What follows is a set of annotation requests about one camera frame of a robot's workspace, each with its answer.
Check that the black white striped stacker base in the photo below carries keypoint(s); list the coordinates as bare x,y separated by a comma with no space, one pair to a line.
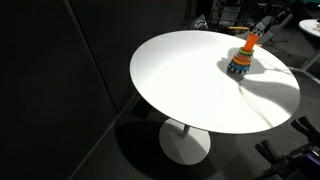
235,71

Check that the white table pedestal base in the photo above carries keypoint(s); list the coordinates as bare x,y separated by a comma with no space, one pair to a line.
186,146

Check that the grey lounge chair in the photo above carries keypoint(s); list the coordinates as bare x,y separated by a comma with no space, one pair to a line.
246,31

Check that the black metal chair frame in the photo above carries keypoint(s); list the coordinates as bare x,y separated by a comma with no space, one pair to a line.
226,15

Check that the patterned dark cushion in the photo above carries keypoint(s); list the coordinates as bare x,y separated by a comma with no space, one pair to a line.
200,24

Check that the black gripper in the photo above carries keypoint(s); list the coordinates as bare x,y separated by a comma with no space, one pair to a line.
275,20

